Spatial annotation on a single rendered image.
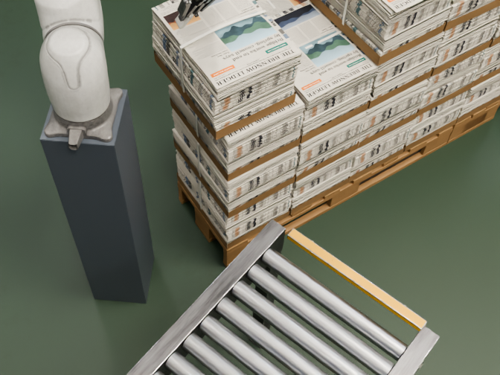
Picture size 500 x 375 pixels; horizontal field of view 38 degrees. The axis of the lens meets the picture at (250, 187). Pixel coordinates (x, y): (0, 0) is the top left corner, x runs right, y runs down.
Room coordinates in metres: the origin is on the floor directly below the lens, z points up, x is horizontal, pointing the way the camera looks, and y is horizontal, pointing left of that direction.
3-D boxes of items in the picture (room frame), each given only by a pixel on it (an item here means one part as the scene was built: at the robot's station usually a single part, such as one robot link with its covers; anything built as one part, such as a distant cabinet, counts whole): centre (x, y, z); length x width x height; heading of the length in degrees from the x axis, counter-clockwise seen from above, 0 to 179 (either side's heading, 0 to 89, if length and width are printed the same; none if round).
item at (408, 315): (0.88, -0.30, 0.81); 0.43 x 0.03 x 0.02; 54
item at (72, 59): (1.24, 0.46, 1.17); 0.18 x 0.16 x 0.22; 12
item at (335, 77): (1.79, -0.28, 0.42); 1.17 x 0.39 x 0.83; 126
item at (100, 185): (1.23, 0.46, 0.50); 0.20 x 0.20 x 1.00; 88
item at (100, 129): (1.21, 0.46, 1.03); 0.22 x 0.18 x 0.06; 178
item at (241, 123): (1.44, 0.04, 0.86); 0.29 x 0.16 x 0.04; 126
